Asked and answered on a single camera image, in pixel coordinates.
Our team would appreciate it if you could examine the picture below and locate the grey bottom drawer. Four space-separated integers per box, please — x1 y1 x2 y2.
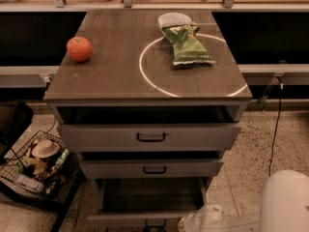
88 177 210 228

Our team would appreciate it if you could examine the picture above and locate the grey drawer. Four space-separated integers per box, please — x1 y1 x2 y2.
57 123 240 152
88 177 210 228
80 159 223 179

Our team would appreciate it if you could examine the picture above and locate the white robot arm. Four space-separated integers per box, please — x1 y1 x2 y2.
178 170 309 232

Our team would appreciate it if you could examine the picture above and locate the grey drawer cabinet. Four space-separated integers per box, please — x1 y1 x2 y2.
45 9 251 232

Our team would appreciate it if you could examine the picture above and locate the grey top drawer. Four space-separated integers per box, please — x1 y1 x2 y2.
57 123 240 152

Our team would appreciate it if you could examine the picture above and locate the grey middle drawer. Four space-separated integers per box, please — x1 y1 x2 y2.
80 159 223 179

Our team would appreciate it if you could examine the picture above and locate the green chip bag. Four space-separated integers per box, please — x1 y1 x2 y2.
161 23 214 66

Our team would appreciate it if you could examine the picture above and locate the red apple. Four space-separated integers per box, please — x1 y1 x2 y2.
67 37 93 62

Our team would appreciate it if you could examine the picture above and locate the green bottle in basket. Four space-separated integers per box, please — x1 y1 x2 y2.
55 149 70 169

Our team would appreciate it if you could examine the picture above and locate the small white upturned bowl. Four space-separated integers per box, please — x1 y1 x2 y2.
32 139 60 159

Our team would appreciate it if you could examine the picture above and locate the white packet in basket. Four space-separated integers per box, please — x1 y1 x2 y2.
13 174 44 193

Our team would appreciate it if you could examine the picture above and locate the grey metal shelf rail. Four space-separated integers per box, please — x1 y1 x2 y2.
0 66 58 88

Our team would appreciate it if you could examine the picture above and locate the black wire basket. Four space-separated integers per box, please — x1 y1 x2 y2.
0 130 79 198

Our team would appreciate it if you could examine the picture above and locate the black floor cable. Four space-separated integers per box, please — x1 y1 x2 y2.
267 97 284 178

